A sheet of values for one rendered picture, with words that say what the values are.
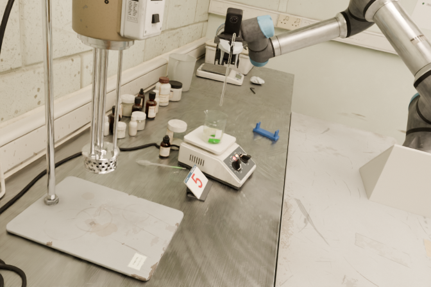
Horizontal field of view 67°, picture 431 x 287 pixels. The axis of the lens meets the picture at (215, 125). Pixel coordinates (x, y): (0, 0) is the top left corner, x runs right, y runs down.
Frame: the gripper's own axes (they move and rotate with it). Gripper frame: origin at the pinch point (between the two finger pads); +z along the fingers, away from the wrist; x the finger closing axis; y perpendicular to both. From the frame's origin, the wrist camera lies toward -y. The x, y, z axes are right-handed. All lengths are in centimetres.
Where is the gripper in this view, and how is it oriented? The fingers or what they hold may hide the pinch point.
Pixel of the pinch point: (231, 49)
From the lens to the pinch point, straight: 85.9
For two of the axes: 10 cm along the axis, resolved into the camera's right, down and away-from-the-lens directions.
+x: -9.9, -1.5, -0.6
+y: -1.6, 8.9, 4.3
